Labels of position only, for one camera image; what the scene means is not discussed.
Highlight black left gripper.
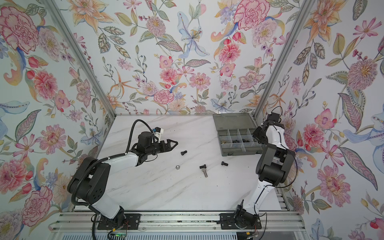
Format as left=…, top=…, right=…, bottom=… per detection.
left=145, top=138, right=178, bottom=157

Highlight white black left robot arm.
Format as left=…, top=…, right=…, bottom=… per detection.
left=67, top=132, right=178, bottom=220

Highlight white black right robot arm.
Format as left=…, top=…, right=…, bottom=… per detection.
left=233, top=113, right=297, bottom=230

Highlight grey plastic organizer box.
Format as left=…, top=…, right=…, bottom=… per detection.
left=213, top=113, right=262, bottom=157

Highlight aluminium corner post right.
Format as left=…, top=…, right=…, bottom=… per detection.
left=254, top=0, right=314, bottom=120

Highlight aluminium corner post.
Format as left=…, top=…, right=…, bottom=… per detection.
left=254, top=0, right=314, bottom=120
left=42, top=0, right=117, bottom=121

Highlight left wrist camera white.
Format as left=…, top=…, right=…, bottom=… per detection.
left=153, top=127, right=164, bottom=140

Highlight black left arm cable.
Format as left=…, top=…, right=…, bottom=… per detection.
left=125, top=119, right=154, bottom=154

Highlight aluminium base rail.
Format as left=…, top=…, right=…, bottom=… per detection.
left=49, top=211, right=305, bottom=233

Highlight aluminium corner post left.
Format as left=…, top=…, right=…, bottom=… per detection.
left=42, top=0, right=117, bottom=121

